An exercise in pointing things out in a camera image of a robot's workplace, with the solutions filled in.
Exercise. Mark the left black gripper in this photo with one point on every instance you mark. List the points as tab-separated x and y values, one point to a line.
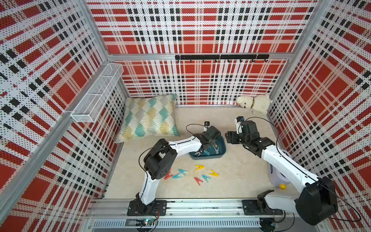
213	142

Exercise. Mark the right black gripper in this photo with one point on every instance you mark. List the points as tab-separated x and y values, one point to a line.
231	137

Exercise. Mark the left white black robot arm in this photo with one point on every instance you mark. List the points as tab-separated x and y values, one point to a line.
159	160

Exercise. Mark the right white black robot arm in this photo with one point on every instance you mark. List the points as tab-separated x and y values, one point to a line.
316	198

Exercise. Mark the teal plastic storage box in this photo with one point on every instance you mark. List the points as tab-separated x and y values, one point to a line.
214	152

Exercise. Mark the yellow clothespin center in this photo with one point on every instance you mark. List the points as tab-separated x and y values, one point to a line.
199	167

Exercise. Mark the yellow clothespin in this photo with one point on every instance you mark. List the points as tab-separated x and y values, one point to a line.
213	173
199	167

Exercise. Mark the yellow clothespin right lower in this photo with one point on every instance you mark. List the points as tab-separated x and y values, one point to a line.
213	173

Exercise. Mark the white plush dog toy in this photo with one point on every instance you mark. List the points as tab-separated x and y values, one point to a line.
259	103

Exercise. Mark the red clothespin center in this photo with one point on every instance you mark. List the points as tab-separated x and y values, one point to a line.
198	181

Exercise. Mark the red clothespin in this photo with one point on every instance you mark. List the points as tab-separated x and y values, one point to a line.
169	175
198	181

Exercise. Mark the red clothespin left lower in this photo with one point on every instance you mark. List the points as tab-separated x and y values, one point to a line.
169	175

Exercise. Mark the patterned teal yellow pillow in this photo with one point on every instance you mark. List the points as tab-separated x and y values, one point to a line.
145	117

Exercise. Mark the green circuit board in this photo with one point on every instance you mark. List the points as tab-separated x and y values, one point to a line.
144	222

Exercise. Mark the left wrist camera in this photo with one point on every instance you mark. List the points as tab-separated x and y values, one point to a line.
207	124

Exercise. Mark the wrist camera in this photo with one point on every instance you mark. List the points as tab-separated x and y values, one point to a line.
207	124
238	122

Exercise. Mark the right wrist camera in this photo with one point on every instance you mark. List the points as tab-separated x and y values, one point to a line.
238	122

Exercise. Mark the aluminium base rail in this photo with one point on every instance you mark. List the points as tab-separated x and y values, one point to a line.
228	214

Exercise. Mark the black wall hook rail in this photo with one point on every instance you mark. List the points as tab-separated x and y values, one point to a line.
252	57

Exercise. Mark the white wire mesh shelf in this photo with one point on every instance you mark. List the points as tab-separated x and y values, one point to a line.
95	97

